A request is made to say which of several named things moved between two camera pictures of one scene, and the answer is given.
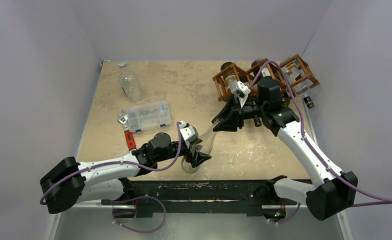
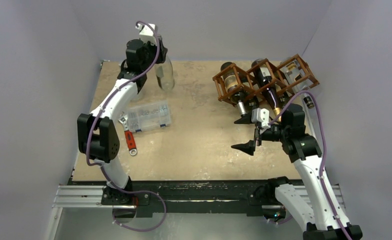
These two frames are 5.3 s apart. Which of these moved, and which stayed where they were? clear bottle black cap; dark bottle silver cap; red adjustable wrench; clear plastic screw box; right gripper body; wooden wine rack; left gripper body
Moved: left gripper body; right gripper body
Stayed: clear bottle black cap; wooden wine rack; clear plastic screw box; red adjustable wrench; dark bottle silver cap
